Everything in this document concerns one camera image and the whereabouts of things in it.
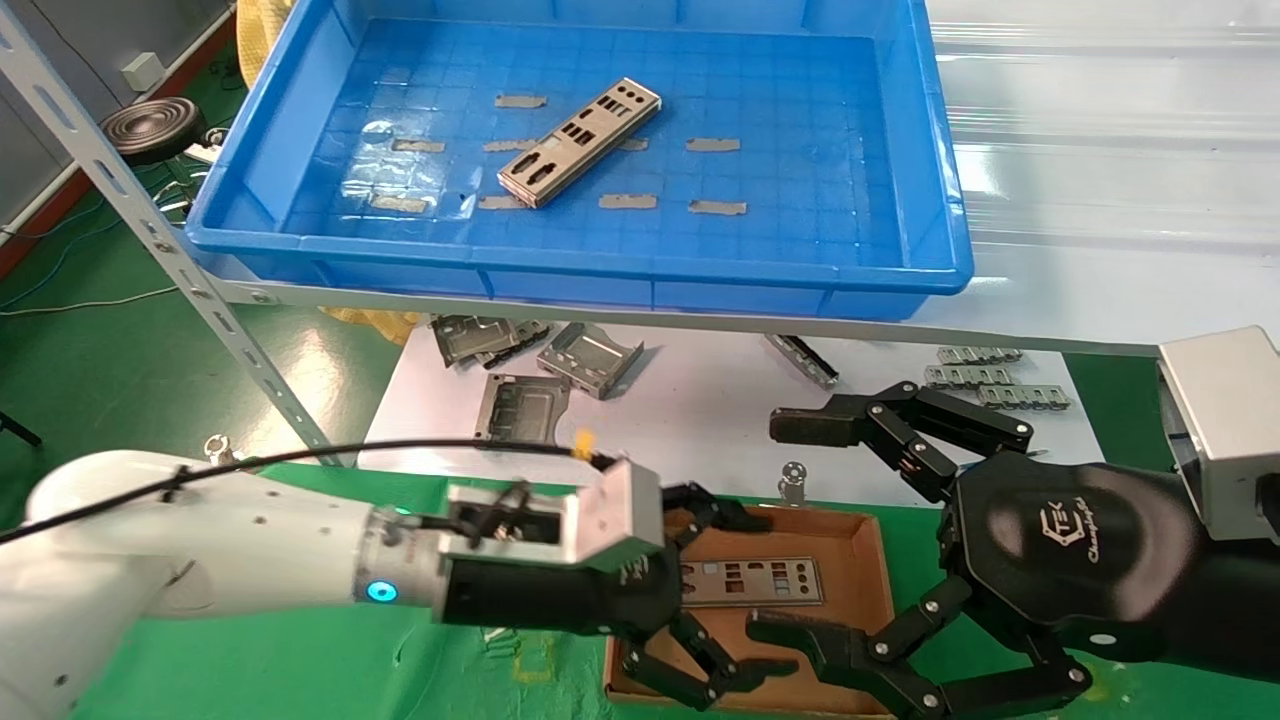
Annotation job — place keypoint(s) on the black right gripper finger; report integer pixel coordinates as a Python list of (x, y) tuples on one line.
[(825, 425)]

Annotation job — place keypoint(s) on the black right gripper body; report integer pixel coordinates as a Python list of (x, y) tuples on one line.
[(1100, 560)]

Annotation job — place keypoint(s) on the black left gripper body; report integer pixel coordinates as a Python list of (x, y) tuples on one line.
[(540, 598)]

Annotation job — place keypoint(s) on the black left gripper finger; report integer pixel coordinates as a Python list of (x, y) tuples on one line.
[(820, 640), (740, 520), (750, 675)]

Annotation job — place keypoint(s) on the silver metal I/O shield plate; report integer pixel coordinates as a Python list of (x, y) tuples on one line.
[(760, 582)]

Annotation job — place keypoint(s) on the brown cardboard box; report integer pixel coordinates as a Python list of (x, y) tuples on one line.
[(850, 560)]

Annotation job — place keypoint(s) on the blue plastic tray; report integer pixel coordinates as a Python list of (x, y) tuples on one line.
[(800, 120)]

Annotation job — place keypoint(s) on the small white tape mark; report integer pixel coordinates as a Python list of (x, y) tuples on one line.
[(497, 638)]

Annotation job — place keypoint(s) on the silver binder clip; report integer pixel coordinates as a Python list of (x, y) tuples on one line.
[(215, 447), (794, 485)]

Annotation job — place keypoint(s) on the narrow grey metal strip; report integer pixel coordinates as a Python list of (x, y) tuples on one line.
[(803, 360)]

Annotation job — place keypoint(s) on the white paper sheet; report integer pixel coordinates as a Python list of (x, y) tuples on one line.
[(700, 420)]

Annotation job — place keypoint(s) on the notched grey metal strip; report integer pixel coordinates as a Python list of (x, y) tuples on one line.
[(963, 377), (1035, 398), (980, 355)]

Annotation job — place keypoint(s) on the stacked metal I/O shield plates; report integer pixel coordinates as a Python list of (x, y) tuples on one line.
[(580, 140)]

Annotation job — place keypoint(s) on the black tripod leg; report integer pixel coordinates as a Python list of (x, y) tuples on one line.
[(18, 430)]

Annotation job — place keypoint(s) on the small white device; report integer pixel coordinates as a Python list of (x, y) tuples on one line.
[(203, 152)]

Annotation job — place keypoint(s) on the grey slotted shelf upright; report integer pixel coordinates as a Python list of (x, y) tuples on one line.
[(130, 195)]

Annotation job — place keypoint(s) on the black round ribbed disc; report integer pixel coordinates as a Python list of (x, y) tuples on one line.
[(153, 128)]

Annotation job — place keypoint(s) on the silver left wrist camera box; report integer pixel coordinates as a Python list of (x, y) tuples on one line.
[(620, 520)]

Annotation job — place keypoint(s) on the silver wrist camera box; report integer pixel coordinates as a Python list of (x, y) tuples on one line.
[(1220, 430), (620, 520)]

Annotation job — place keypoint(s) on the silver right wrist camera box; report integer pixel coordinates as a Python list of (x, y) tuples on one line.
[(1220, 430)]

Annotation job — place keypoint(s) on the flat grey metal frame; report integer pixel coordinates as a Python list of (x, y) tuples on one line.
[(523, 413)]

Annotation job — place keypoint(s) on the folded grey metal bracket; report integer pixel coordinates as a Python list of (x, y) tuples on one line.
[(590, 358)]

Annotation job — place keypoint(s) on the dark grey metal bracket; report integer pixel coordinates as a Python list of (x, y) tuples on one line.
[(528, 335)]

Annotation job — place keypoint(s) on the grey shelf rail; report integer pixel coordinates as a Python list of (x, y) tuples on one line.
[(290, 295)]

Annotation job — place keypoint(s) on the white wall box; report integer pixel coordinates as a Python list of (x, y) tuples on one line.
[(143, 70)]

